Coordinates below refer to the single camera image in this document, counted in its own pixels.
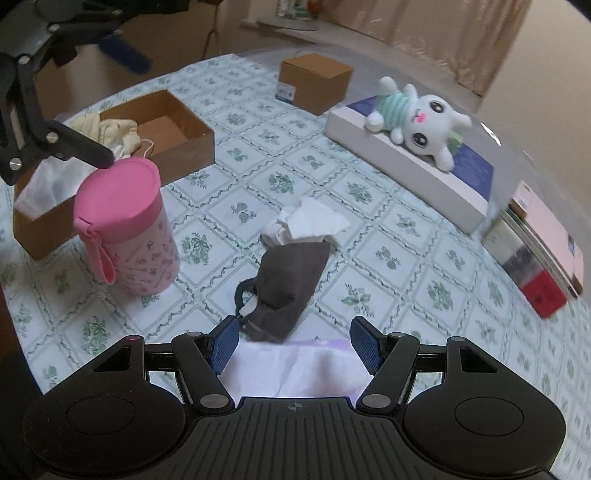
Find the floral tablecloth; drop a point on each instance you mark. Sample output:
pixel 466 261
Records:
pixel 323 147

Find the pale book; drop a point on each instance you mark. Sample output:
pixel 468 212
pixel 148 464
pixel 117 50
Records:
pixel 497 235

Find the beige curtain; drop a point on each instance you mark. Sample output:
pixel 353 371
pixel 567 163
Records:
pixel 438 37

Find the coat rack stand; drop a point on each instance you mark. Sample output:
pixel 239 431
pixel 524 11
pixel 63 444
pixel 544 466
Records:
pixel 212 39

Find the dark book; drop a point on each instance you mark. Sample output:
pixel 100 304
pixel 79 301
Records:
pixel 519 259

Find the red book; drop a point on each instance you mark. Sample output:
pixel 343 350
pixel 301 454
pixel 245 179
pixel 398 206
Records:
pixel 545 293

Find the white flat box blue top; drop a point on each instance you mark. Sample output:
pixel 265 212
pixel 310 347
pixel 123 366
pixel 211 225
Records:
pixel 392 161

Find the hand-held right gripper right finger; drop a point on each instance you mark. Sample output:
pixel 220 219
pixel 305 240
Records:
pixel 367 346

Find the white plush toy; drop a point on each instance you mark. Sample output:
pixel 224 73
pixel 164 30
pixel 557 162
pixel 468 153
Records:
pixel 425 120

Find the white tissue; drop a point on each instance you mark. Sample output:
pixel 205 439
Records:
pixel 309 219

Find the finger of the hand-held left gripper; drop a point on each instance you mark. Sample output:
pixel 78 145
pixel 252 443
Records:
pixel 124 53
pixel 69 141

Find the small closed cardboard box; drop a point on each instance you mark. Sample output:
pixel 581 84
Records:
pixel 314 81

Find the cream cloth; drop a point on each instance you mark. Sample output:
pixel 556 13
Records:
pixel 115 131

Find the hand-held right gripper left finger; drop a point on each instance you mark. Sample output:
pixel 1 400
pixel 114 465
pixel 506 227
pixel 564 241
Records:
pixel 226 344

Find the dark grey face mask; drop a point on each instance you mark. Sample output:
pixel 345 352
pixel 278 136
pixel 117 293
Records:
pixel 291 277

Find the small green packet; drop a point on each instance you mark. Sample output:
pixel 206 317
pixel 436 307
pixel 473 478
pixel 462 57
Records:
pixel 457 142

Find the pink lidded cup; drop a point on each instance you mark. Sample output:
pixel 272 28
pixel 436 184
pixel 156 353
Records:
pixel 134 230

